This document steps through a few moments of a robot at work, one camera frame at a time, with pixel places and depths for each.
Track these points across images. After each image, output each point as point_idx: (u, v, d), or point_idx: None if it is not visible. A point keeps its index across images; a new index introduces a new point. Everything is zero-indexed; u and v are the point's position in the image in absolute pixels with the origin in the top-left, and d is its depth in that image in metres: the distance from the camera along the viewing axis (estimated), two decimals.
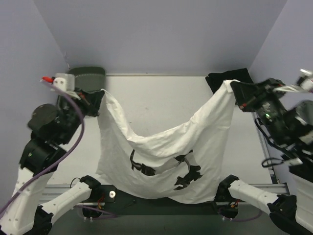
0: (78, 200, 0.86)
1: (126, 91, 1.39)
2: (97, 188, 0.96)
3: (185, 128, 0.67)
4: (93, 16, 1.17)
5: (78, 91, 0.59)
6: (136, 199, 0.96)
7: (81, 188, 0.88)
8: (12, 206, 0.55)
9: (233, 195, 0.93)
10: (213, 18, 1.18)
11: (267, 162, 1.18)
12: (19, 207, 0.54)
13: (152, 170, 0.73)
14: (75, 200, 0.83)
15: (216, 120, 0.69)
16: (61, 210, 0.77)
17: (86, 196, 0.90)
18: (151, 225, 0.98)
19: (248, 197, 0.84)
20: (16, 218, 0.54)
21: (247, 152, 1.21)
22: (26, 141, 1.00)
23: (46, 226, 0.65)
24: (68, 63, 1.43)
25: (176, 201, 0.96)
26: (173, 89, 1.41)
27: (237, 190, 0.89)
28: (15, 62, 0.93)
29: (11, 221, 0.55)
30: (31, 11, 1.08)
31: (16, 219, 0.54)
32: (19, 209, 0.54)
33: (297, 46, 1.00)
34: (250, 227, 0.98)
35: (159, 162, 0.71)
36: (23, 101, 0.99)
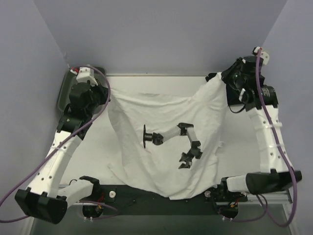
0: (84, 192, 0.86)
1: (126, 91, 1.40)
2: (98, 187, 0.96)
3: (188, 102, 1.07)
4: (93, 17, 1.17)
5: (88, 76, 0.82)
6: (135, 199, 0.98)
7: (83, 182, 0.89)
8: (46, 166, 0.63)
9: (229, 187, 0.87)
10: (213, 18, 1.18)
11: None
12: (55, 164, 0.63)
13: (162, 139, 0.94)
14: (79, 193, 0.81)
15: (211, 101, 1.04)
16: (73, 196, 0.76)
17: (89, 189, 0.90)
18: (151, 226, 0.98)
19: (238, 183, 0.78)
20: (51, 176, 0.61)
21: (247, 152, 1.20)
22: (26, 141, 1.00)
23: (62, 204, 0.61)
24: (67, 63, 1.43)
25: (176, 201, 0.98)
26: (173, 90, 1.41)
27: (232, 183, 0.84)
28: (15, 63, 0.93)
29: (44, 180, 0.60)
30: (31, 11, 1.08)
31: (50, 176, 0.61)
32: (54, 165, 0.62)
33: (296, 47, 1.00)
34: (250, 228, 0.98)
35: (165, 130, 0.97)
36: (23, 102, 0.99)
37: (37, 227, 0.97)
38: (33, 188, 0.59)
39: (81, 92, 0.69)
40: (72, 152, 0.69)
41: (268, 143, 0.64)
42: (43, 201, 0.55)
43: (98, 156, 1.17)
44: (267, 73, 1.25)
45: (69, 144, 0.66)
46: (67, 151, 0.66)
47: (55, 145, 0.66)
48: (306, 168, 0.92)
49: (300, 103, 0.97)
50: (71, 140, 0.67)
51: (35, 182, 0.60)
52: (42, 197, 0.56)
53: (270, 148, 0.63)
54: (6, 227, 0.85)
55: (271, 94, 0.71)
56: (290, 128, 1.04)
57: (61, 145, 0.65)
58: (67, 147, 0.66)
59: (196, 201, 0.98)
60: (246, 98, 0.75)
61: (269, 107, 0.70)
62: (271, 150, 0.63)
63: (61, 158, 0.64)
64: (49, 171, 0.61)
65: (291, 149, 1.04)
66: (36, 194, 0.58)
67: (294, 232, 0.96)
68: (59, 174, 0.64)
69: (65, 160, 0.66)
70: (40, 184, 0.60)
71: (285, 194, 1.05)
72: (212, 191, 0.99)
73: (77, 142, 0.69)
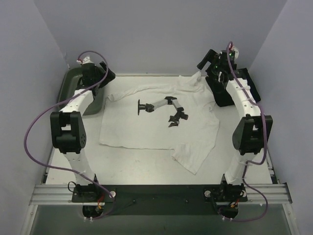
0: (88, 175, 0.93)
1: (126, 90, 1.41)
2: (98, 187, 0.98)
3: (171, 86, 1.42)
4: (93, 17, 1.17)
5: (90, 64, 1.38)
6: (135, 199, 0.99)
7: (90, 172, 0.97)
8: (73, 101, 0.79)
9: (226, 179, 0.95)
10: (213, 18, 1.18)
11: (267, 162, 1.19)
12: (79, 101, 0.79)
13: (152, 108, 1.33)
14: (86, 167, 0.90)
15: (190, 88, 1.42)
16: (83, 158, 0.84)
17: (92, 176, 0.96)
18: (151, 226, 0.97)
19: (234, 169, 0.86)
20: (77, 105, 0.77)
21: None
22: (26, 140, 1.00)
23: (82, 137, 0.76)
24: (68, 63, 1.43)
25: (175, 201, 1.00)
26: (172, 89, 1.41)
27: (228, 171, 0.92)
28: (15, 63, 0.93)
29: (72, 106, 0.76)
30: (32, 11, 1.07)
31: (77, 105, 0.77)
32: (78, 101, 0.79)
33: (295, 48, 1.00)
34: (251, 228, 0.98)
35: (154, 100, 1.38)
36: (23, 102, 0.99)
37: (37, 227, 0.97)
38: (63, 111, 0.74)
39: (89, 66, 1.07)
40: (86, 104, 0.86)
41: (241, 99, 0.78)
42: (75, 115, 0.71)
43: (98, 155, 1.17)
44: (267, 73, 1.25)
45: (88, 93, 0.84)
46: (86, 97, 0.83)
47: (77, 93, 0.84)
48: (306, 168, 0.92)
49: (300, 103, 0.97)
50: (89, 92, 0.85)
51: (65, 108, 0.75)
52: (75, 111, 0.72)
53: (244, 102, 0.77)
54: (6, 226, 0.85)
55: (239, 73, 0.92)
56: (290, 128, 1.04)
57: (82, 92, 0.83)
58: (87, 94, 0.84)
59: (197, 201, 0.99)
60: (223, 77, 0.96)
61: (241, 81, 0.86)
62: (244, 103, 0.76)
63: (83, 100, 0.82)
64: (76, 104, 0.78)
65: (291, 149, 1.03)
66: (69, 113, 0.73)
67: (294, 232, 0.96)
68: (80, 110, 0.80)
69: (84, 104, 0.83)
70: (70, 109, 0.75)
71: (285, 194, 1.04)
72: (212, 191, 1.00)
73: (90, 97, 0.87)
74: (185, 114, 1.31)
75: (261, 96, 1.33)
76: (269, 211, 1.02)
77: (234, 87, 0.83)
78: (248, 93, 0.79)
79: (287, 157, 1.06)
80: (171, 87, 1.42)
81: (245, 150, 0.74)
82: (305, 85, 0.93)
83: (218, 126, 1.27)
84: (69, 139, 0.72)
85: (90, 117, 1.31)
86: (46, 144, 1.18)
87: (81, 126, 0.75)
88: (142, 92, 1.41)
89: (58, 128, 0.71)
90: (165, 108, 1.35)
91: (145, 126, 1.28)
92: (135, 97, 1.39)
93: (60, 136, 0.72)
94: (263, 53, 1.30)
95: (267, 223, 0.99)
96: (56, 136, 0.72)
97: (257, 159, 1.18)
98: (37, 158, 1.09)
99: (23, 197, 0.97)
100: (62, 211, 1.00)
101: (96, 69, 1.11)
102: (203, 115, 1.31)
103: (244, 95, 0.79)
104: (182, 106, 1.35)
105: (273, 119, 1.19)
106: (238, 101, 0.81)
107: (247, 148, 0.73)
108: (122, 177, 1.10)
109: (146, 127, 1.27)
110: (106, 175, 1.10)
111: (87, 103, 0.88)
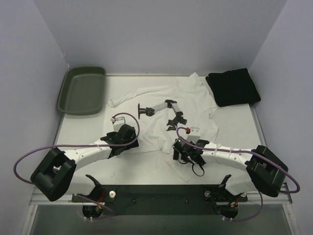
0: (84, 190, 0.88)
1: (125, 94, 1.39)
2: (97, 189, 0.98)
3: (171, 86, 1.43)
4: (93, 17, 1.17)
5: (92, 68, 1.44)
6: (135, 199, 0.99)
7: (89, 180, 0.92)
8: (83, 149, 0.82)
9: (232, 192, 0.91)
10: (213, 18, 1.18)
11: None
12: (89, 151, 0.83)
13: (153, 111, 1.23)
14: (78, 189, 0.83)
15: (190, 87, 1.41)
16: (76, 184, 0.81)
17: (88, 190, 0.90)
18: (152, 226, 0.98)
19: (241, 186, 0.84)
20: (82, 155, 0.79)
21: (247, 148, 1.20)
22: (26, 140, 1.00)
23: (63, 186, 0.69)
24: (67, 63, 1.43)
25: (176, 201, 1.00)
26: (173, 92, 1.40)
27: (231, 184, 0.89)
28: (14, 64, 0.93)
29: (77, 153, 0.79)
30: (32, 11, 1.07)
31: (81, 155, 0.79)
32: (88, 151, 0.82)
33: (295, 48, 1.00)
34: (250, 227, 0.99)
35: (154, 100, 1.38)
36: (23, 102, 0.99)
37: (37, 227, 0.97)
38: (66, 152, 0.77)
39: (128, 129, 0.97)
40: (98, 156, 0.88)
41: (227, 156, 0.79)
42: (69, 165, 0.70)
43: None
44: (268, 73, 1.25)
45: (104, 149, 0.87)
46: (100, 152, 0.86)
47: (96, 143, 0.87)
48: (306, 168, 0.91)
49: (300, 104, 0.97)
50: (106, 148, 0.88)
51: (71, 151, 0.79)
52: (72, 161, 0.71)
53: (231, 156, 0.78)
54: (6, 226, 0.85)
55: (202, 142, 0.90)
56: (291, 128, 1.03)
57: (100, 145, 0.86)
58: (102, 150, 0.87)
59: (197, 201, 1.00)
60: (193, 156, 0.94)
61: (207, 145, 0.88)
62: (232, 156, 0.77)
63: (94, 152, 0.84)
64: (84, 152, 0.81)
65: (290, 150, 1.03)
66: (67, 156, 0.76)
67: (294, 232, 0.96)
68: (84, 161, 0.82)
69: (95, 156, 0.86)
70: (73, 154, 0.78)
71: (285, 194, 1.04)
72: (212, 191, 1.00)
73: (104, 153, 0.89)
74: (183, 119, 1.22)
75: (260, 96, 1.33)
76: (269, 211, 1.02)
77: (210, 153, 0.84)
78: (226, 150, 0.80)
79: (286, 157, 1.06)
80: (172, 89, 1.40)
81: (279, 188, 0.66)
82: (306, 86, 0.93)
83: (216, 131, 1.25)
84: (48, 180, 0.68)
85: (90, 116, 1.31)
86: (46, 144, 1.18)
87: (69, 179, 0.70)
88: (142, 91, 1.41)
89: (48, 165, 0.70)
90: (165, 111, 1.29)
91: (143, 130, 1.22)
92: (135, 101, 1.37)
93: (42, 174, 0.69)
94: (263, 52, 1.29)
95: (266, 223, 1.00)
96: (39, 171, 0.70)
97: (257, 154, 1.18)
98: (37, 158, 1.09)
99: (22, 196, 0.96)
100: (62, 211, 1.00)
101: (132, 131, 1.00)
102: (202, 121, 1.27)
103: (225, 151, 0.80)
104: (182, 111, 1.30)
105: (272, 119, 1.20)
106: (226, 161, 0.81)
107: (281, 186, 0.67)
108: (121, 177, 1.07)
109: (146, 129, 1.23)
110: (106, 176, 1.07)
111: (100, 157, 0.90)
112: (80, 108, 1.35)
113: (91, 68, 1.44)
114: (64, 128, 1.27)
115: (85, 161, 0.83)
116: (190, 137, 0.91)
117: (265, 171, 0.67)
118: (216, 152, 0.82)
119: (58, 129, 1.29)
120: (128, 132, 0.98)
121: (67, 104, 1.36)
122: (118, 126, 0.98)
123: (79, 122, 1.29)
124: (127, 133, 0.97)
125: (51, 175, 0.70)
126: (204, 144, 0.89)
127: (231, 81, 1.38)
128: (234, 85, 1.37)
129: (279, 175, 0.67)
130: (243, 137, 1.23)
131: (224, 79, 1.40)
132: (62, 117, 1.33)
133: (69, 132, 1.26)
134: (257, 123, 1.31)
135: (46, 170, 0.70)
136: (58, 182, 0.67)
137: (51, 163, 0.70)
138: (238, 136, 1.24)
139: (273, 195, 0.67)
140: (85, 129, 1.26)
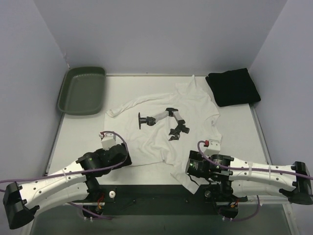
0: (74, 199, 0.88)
1: (125, 104, 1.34)
2: (94, 193, 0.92)
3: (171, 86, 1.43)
4: (92, 17, 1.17)
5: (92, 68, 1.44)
6: (135, 199, 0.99)
7: (79, 189, 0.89)
8: (45, 181, 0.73)
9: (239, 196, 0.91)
10: (213, 18, 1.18)
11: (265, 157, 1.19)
12: (51, 184, 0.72)
13: (154, 120, 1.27)
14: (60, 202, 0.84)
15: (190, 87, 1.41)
16: (52, 202, 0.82)
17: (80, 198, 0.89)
18: (152, 226, 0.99)
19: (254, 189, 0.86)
20: (40, 191, 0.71)
21: (247, 148, 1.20)
22: (26, 141, 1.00)
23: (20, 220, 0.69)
24: (67, 63, 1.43)
25: (176, 201, 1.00)
26: (173, 100, 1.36)
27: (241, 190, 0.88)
28: (14, 65, 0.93)
29: (34, 190, 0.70)
30: (32, 12, 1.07)
31: (39, 191, 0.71)
32: (50, 185, 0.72)
33: (295, 49, 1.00)
34: (250, 228, 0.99)
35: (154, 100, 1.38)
36: (23, 102, 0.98)
37: (37, 227, 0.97)
38: (23, 188, 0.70)
39: (118, 152, 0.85)
40: (70, 184, 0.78)
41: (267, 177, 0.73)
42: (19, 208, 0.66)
43: None
44: (268, 73, 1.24)
45: (73, 178, 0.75)
46: (68, 181, 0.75)
47: (65, 171, 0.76)
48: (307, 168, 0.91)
49: (300, 105, 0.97)
50: (77, 176, 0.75)
51: (29, 186, 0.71)
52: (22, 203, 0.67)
53: (272, 176, 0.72)
54: (6, 227, 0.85)
55: (224, 159, 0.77)
56: (291, 128, 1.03)
57: (68, 174, 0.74)
58: (71, 179, 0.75)
59: (196, 201, 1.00)
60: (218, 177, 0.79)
61: (233, 163, 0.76)
62: (274, 176, 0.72)
63: (60, 184, 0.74)
64: (43, 187, 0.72)
65: (290, 150, 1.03)
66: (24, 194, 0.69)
67: (294, 232, 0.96)
68: (49, 193, 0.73)
69: (63, 186, 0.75)
70: (29, 191, 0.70)
71: None
72: (212, 191, 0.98)
73: (78, 180, 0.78)
74: (186, 127, 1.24)
75: (261, 96, 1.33)
76: (268, 211, 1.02)
77: (243, 174, 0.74)
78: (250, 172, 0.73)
79: (287, 157, 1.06)
80: (172, 97, 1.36)
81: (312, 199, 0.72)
82: (306, 87, 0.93)
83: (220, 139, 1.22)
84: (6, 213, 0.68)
85: (90, 116, 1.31)
86: (45, 144, 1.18)
87: (24, 217, 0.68)
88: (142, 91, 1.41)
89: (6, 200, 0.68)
90: (166, 119, 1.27)
91: (143, 130, 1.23)
92: (135, 109, 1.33)
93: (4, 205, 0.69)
94: (263, 52, 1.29)
95: (266, 223, 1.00)
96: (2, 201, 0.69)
97: (257, 154, 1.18)
98: (37, 159, 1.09)
99: None
100: (62, 211, 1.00)
101: (121, 154, 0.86)
102: (205, 129, 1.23)
103: (262, 171, 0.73)
104: (184, 119, 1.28)
105: (272, 119, 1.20)
106: (259, 180, 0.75)
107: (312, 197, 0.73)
108: (122, 178, 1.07)
109: (147, 139, 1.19)
110: (106, 176, 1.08)
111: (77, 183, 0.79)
112: (80, 108, 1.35)
113: (90, 68, 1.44)
114: (64, 128, 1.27)
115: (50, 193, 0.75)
116: (207, 150, 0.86)
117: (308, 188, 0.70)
118: (251, 172, 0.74)
119: (58, 129, 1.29)
120: (117, 155, 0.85)
121: (66, 104, 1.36)
122: (107, 141, 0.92)
123: (79, 122, 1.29)
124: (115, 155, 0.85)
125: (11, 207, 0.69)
126: (227, 161, 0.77)
127: (231, 81, 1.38)
128: (234, 85, 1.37)
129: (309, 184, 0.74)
130: (243, 137, 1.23)
131: (224, 79, 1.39)
132: (62, 117, 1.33)
133: (70, 132, 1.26)
134: (257, 123, 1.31)
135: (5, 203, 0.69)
136: (11, 221, 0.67)
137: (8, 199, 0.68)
138: (238, 136, 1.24)
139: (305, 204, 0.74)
140: (85, 129, 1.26)
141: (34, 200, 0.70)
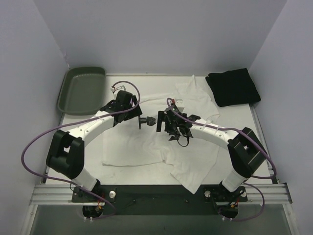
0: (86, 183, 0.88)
1: None
2: (97, 188, 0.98)
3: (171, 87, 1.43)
4: (92, 17, 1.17)
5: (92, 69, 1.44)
6: (136, 199, 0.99)
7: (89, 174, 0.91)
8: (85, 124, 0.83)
9: (229, 189, 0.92)
10: (213, 18, 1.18)
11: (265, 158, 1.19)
12: (93, 125, 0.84)
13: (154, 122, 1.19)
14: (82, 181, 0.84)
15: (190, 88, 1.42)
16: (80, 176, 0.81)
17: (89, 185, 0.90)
18: (152, 226, 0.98)
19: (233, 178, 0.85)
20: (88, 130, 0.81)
21: None
22: (26, 140, 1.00)
23: (78, 162, 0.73)
24: (67, 63, 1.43)
25: (176, 201, 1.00)
26: None
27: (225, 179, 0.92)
28: (14, 65, 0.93)
29: (82, 130, 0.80)
30: (31, 11, 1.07)
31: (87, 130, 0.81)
32: (92, 125, 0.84)
33: (295, 48, 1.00)
34: (250, 227, 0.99)
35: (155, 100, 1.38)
36: (22, 102, 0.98)
37: (37, 227, 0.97)
38: (71, 131, 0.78)
39: (126, 93, 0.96)
40: (103, 128, 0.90)
41: (212, 132, 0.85)
42: (77, 142, 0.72)
43: (98, 153, 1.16)
44: (268, 72, 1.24)
45: (106, 119, 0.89)
46: (103, 123, 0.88)
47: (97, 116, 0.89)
48: (307, 167, 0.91)
49: (300, 104, 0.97)
50: (109, 118, 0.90)
51: (75, 129, 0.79)
52: (78, 139, 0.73)
53: (217, 133, 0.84)
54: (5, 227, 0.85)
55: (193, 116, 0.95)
56: (291, 128, 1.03)
57: (101, 117, 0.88)
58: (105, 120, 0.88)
59: (196, 201, 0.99)
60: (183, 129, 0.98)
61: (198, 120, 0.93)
62: (218, 133, 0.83)
63: (99, 125, 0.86)
64: (88, 127, 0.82)
65: (291, 149, 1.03)
66: (74, 135, 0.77)
67: (294, 232, 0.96)
68: (92, 134, 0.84)
69: (100, 129, 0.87)
70: (78, 132, 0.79)
71: (286, 194, 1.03)
72: (212, 191, 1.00)
73: (108, 124, 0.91)
74: None
75: (261, 96, 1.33)
76: (268, 211, 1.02)
77: (198, 128, 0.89)
78: (211, 126, 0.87)
79: (287, 157, 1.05)
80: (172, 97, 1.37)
81: (254, 168, 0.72)
82: (306, 86, 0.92)
83: None
84: (63, 163, 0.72)
85: (90, 116, 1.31)
86: (46, 144, 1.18)
87: (81, 157, 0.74)
88: (142, 91, 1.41)
89: (56, 149, 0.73)
90: None
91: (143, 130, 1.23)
92: None
93: (55, 157, 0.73)
94: (263, 52, 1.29)
95: (266, 222, 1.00)
96: (52, 155, 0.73)
97: None
98: (37, 158, 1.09)
99: (22, 196, 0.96)
100: (63, 210, 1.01)
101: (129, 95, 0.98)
102: None
103: (212, 128, 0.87)
104: None
105: (272, 119, 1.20)
106: (212, 137, 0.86)
107: (256, 168, 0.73)
108: (122, 177, 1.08)
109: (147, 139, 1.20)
110: (106, 176, 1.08)
111: (106, 128, 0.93)
112: (80, 108, 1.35)
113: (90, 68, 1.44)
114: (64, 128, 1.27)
115: (94, 135, 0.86)
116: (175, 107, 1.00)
117: (244, 151, 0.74)
118: (205, 128, 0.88)
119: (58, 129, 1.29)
120: (126, 97, 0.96)
121: (66, 104, 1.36)
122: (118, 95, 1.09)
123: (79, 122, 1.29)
124: (124, 98, 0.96)
125: (63, 157, 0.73)
126: (195, 119, 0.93)
127: (231, 81, 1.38)
128: (234, 85, 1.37)
129: (259, 156, 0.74)
130: None
131: (224, 79, 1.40)
132: (62, 117, 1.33)
133: None
134: (257, 123, 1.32)
135: (57, 153, 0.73)
136: (71, 162, 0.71)
137: (59, 146, 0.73)
138: None
139: (246, 174, 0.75)
140: None
141: (86, 138, 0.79)
